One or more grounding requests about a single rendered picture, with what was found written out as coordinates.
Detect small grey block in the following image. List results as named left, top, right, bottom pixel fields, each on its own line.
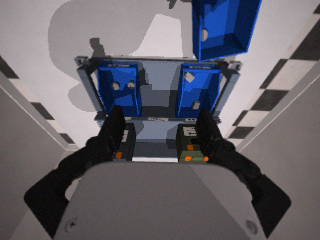
left=192, top=101, right=200, bottom=110

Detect grey rectangular block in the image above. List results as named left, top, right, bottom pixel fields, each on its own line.
left=184, top=72, right=195, bottom=83

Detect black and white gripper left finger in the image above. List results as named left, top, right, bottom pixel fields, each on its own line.
left=23, top=105, right=126, bottom=240

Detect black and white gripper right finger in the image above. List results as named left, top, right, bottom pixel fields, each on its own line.
left=195, top=108, right=291, bottom=239

